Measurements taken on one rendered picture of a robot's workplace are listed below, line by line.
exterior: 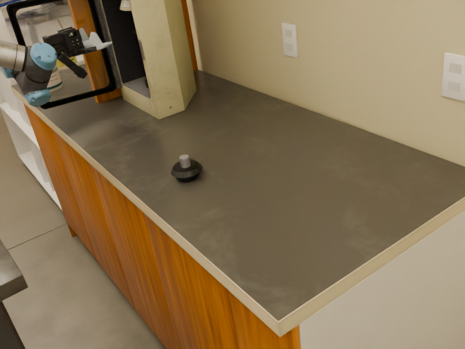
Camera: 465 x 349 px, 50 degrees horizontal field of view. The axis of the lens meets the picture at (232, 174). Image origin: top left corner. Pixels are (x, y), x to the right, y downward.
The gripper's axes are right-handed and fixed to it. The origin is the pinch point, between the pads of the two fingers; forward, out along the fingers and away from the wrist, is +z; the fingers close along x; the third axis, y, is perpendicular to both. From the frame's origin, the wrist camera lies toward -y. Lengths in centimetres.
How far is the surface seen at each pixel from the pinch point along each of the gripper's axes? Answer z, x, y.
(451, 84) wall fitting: 50, -102, -11
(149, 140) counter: -4.0, -26.4, -29.2
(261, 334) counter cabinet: -21, -107, -44
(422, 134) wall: 50, -94, -29
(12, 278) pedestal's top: -60, -67, -27
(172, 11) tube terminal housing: 24.1, -8.8, 4.5
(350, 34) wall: 51, -67, -4
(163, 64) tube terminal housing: 13.5, -14.0, -10.6
